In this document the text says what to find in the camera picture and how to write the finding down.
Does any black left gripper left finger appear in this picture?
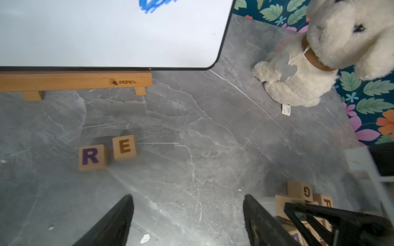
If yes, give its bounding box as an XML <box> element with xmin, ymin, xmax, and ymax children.
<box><xmin>73</xmin><ymin>194</ymin><xmax>134</xmax><ymax>246</ymax></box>

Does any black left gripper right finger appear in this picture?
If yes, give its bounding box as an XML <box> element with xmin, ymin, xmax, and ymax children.
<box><xmin>243</xmin><ymin>194</ymin><xmax>299</xmax><ymax>246</ymax></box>

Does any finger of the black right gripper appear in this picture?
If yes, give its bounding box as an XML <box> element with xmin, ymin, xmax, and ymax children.
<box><xmin>284</xmin><ymin>203</ymin><xmax>394</xmax><ymax>246</ymax></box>

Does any wooden block letter R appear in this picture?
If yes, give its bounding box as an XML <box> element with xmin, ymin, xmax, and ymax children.
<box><xmin>79</xmin><ymin>145</ymin><xmax>109</xmax><ymax>172</ymax></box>

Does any wooden block letter E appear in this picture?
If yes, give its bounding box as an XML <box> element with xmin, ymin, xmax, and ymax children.
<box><xmin>112</xmin><ymin>135</ymin><xmax>137</xmax><ymax>161</ymax></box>

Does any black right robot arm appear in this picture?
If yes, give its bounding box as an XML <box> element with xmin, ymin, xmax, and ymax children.
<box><xmin>283</xmin><ymin>143</ymin><xmax>394</xmax><ymax>246</ymax></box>

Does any wooden block letter D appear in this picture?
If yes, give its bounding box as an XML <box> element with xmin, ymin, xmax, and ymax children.
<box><xmin>274</xmin><ymin>194</ymin><xmax>319</xmax><ymax>220</ymax></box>

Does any wooden block letter F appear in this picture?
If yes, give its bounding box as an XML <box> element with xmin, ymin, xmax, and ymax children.
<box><xmin>313</xmin><ymin>193</ymin><xmax>333</xmax><ymax>232</ymax></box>

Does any wooden block letter G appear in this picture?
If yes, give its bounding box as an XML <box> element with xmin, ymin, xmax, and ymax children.
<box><xmin>287</xmin><ymin>181</ymin><xmax>313</xmax><ymax>202</ymax></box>

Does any whiteboard with word RED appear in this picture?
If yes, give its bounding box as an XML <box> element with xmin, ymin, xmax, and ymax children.
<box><xmin>1</xmin><ymin>1</ymin><xmax>235</xmax><ymax>70</ymax></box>

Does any wooden whiteboard stand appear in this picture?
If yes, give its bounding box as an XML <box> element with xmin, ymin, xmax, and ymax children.
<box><xmin>1</xmin><ymin>71</ymin><xmax>153</xmax><ymax>101</ymax></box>

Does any white plush dog toy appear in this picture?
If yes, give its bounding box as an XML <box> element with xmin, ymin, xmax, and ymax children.
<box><xmin>251</xmin><ymin>1</ymin><xmax>394</xmax><ymax>107</ymax></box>

